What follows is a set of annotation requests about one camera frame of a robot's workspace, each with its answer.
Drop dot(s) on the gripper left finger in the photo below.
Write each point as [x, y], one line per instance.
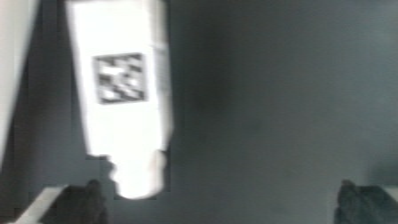
[66, 205]

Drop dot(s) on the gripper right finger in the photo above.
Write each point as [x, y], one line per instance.
[367, 204]

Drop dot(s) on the white leg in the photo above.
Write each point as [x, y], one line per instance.
[120, 44]

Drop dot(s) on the white U-shaped fence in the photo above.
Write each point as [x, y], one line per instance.
[18, 11]

